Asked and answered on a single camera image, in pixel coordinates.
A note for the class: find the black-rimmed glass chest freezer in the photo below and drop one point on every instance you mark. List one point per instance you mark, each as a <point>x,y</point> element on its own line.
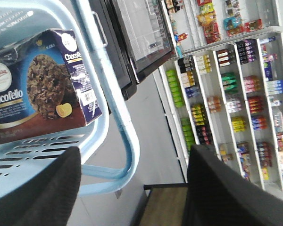
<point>138,40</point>

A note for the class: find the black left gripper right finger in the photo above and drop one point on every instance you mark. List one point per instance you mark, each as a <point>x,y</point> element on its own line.
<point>219,196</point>

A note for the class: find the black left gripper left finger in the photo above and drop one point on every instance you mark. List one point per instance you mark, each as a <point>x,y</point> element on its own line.
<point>48,198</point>

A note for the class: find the light blue plastic basket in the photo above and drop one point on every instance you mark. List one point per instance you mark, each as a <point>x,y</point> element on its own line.
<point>20,161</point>

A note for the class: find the Danisa Chocofello cookie box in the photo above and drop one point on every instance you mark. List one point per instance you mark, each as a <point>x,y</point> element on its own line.
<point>44,87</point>

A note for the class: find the white supermarket shelf unit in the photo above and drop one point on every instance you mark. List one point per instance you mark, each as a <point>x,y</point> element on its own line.
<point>224,85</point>

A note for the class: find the dark wooden display stand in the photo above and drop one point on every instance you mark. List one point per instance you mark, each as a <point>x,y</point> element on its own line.
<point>164,206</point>

